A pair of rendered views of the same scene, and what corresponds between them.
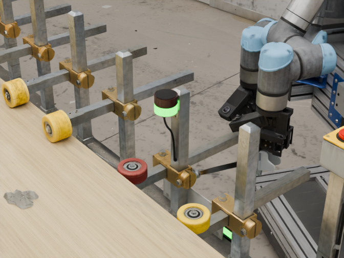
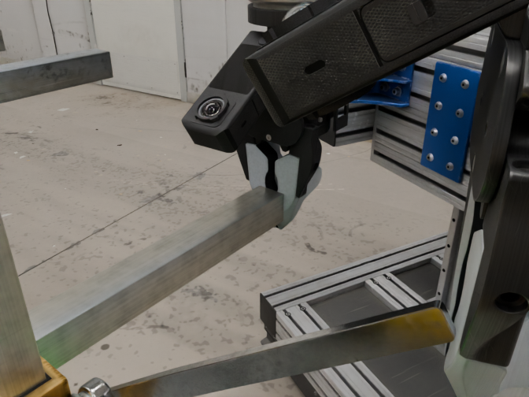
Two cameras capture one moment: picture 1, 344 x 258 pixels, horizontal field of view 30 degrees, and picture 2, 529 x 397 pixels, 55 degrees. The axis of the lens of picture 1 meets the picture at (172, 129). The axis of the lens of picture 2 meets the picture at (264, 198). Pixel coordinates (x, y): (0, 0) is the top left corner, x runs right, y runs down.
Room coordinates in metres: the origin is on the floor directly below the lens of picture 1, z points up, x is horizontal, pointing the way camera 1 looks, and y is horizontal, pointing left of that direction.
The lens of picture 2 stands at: (1.23, -0.12, 1.07)
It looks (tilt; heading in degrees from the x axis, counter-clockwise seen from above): 27 degrees down; 348
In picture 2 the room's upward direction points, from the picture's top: straight up
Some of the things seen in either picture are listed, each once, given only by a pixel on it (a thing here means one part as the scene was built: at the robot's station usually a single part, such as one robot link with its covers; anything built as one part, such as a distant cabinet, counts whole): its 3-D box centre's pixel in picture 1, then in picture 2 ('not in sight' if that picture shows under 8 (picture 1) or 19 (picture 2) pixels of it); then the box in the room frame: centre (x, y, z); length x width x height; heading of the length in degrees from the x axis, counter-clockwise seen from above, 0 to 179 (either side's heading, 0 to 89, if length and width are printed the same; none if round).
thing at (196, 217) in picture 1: (193, 230); not in sight; (1.20, -0.05, 0.85); 0.08 x 0.08 x 0.11
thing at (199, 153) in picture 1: (187, 159); (72, 324); (1.52, -0.05, 0.84); 0.43 x 0.03 x 0.04; 129
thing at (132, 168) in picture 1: (132, 181); not in sight; (1.39, 0.10, 0.85); 0.08 x 0.08 x 0.11
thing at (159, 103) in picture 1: (166, 98); not in sight; (1.41, 0.02, 1.10); 0.06 x 0.06 x 0.02
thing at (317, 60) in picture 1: (306, 59); not in sight; (1.41, -0.33, 1.22); 0.11 x 0.11 x 0.08; 24
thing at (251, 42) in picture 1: (254, 47); not in sight; (1.67, -0.23, 1.12); 0.09 x 0.08 x 0.11; 159
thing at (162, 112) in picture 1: (166, 106); not in sight; (1.41, 0.02, 1.08); 0.06 x 0.06 x 0.02
